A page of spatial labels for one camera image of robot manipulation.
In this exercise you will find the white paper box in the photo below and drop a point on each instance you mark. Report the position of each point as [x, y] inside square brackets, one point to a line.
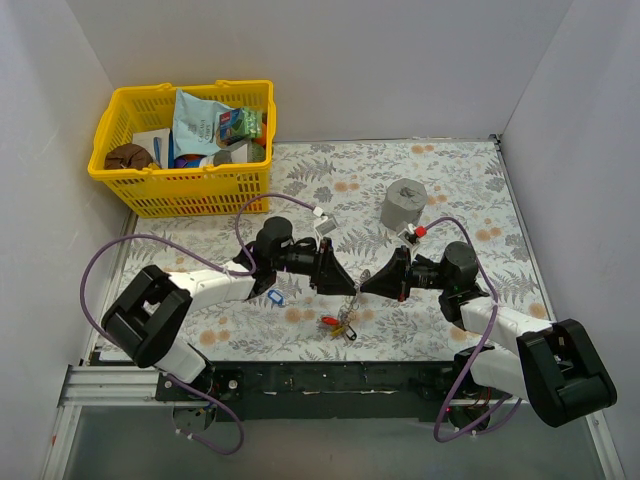
[158, 143]

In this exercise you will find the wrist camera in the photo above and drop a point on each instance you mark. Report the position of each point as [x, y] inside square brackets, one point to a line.
[323, 223]
[411, 235]

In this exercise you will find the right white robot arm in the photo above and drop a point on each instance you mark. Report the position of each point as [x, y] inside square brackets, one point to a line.
[554, 366]

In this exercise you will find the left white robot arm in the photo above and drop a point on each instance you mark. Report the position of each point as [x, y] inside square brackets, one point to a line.
[145, 319]

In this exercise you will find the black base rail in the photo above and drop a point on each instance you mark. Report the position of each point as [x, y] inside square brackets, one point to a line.
[330, 390]

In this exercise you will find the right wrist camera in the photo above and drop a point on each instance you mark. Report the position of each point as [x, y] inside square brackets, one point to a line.
[411, 235]

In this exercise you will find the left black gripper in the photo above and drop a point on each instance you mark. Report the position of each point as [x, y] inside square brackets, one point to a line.
[322, 265]

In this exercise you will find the grey paper roll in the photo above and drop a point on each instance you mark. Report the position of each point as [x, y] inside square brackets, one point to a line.
[404, 202]

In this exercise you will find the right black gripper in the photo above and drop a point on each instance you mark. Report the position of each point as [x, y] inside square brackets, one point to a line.
[403, 273]

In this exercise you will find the light blue chips bag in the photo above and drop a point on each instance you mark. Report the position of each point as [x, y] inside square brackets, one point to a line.
[195, 123]

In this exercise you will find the key with blue tag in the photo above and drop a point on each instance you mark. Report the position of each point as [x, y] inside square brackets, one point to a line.
[276, 297]

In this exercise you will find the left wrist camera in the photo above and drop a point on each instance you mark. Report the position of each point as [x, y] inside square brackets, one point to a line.
[323, 223]

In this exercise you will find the green blue carton box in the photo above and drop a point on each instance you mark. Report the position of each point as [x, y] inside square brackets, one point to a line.
[238, 124]

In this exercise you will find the floral table mat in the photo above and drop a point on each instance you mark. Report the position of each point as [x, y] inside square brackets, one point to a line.
[468, 197]

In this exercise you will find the brown round object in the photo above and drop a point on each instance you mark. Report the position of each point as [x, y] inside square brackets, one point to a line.
[128, 156]

